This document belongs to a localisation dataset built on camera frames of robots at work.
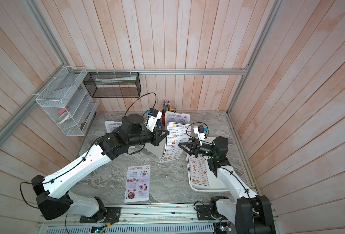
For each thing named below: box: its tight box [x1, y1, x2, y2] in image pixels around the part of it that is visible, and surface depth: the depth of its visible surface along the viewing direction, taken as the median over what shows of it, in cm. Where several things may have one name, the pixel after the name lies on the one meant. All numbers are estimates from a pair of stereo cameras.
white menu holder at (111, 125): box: [104, 120, 123, 134], surface depth 90 cm
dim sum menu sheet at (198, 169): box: [187, 153, 211, 187], surface depth 86 cm
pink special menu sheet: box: [124, 165, 151, 203], surface depth 85 cm
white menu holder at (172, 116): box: [164, 111, 191, 129], surface depth 95 cm
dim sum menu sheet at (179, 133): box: [159, 121, 192, 163], surface depth 68 cm
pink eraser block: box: [57, 107, 70, 116], surface depth 84 cm
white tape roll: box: [57, 111, 71, 124], surface depth 81 cm
